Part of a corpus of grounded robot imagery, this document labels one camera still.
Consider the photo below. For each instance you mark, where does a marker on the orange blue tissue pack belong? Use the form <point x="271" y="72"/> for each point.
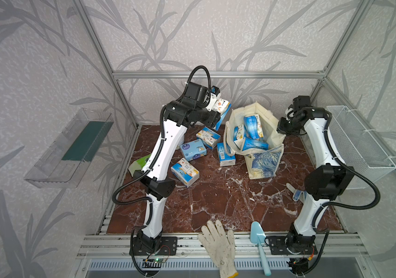
<point x="219" y="105"/>
<point x="185" y="172"/>
<point x="239" y="135"/>
<point x="209" y="137"/>

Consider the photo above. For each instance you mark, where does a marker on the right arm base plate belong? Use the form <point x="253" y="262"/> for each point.
<point x="292" y="246"/>

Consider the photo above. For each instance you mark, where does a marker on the canvas bag with blue painting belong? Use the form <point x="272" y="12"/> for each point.
<point x="260" y="164"/>

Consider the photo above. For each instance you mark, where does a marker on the clear plastic wall shelf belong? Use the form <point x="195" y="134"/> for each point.
<point x="68" y="158"/>

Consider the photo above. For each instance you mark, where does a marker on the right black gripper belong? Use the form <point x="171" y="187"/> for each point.
<point x="280" y="127"/>

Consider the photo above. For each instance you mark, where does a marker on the green black work glove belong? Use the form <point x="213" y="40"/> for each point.
<point x="138" y="165"/>

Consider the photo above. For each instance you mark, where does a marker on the blue tissue pack front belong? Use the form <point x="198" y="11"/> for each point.
<point x="254" y="144"/>

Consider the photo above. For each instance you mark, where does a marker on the white wire basket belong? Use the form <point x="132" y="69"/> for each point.
<point x="357" y="146"/>

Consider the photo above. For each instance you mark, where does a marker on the white cotton glove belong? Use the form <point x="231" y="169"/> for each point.
<point x="220" y="246"/>

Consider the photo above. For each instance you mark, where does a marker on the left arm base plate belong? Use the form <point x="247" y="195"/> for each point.
<point x="161" y="245"/>

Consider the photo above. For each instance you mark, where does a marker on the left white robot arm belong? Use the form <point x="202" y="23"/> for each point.
<point x="175" y="118"/>

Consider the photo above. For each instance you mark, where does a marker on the blue white upright tissue pack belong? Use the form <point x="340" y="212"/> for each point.
<point x="224" y="158"/>

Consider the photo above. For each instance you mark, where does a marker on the orange blue tissue pack back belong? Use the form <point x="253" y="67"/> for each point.
<point x="209" y="137"/>

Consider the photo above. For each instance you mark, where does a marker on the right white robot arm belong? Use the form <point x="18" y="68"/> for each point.
<point x="329" y="179"/>

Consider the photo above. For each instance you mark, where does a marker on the blue dotted white glove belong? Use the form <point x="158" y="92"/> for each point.
<point x="298" y="195"/>

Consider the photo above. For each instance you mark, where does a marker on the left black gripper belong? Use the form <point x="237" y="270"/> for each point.
<point x="213" y="120"/>

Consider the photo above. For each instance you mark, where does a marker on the teal plastic trowel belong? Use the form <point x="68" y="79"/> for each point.
<point x="257" y="237"/>

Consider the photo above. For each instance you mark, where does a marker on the light blue Vinda tissue pack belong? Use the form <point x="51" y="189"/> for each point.
<point x="193" y="150"/>

